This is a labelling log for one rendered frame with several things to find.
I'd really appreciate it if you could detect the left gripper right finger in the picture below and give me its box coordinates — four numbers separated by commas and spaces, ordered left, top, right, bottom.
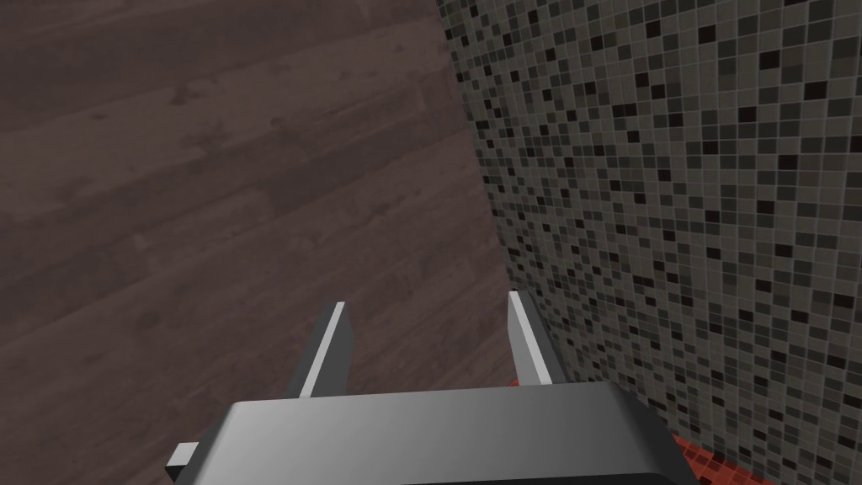
507, 289, 568, 388

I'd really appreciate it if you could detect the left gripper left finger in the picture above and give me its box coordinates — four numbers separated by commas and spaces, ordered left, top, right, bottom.
285, 301, 354, 400

